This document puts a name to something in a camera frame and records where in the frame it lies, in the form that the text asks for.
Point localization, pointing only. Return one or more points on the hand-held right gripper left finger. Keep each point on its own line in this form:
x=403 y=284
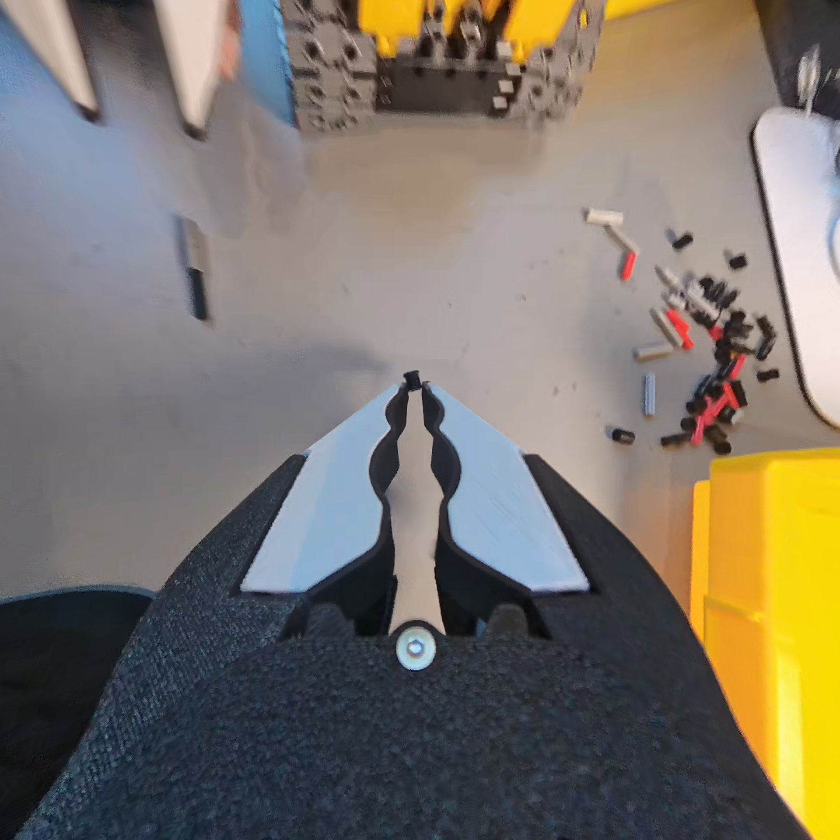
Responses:
x=315 y=525

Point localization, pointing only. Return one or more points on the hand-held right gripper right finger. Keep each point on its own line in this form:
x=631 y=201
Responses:
x=512 y=525

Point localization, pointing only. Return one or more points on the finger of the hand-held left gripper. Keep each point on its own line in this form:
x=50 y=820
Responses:
x=190 y=59
x=46 y=39

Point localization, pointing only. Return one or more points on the grey toy track belt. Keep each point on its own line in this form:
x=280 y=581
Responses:
x=558 y=72
x=328 y=65

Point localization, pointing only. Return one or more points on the small black axle pin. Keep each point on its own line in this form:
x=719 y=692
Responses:
x=412 y=379

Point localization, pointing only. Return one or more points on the small grey axle connector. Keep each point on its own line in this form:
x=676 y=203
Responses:
x=191 y=243

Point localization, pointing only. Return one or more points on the thin black axle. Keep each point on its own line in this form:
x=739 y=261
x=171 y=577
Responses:
x=197 y=295

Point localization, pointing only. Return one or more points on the yellow building-block toy vehicle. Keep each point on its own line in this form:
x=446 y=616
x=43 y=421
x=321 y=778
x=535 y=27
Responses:
x=459 y=39

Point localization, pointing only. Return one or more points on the grey desk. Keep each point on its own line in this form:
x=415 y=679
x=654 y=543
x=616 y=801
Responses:
x=394 y=262

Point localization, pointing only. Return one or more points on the pile of small building pieces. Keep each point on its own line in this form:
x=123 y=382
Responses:
x=728 y=328

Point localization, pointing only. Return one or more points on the black quilted pad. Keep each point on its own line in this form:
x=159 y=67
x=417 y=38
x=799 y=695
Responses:
x=52 y=656

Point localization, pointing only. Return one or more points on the white monitor stand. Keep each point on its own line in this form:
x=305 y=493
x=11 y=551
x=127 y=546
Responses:
x=800 y=262

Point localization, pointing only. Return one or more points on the small clear plug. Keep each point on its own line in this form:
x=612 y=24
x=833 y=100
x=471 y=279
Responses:
x=810 y=72

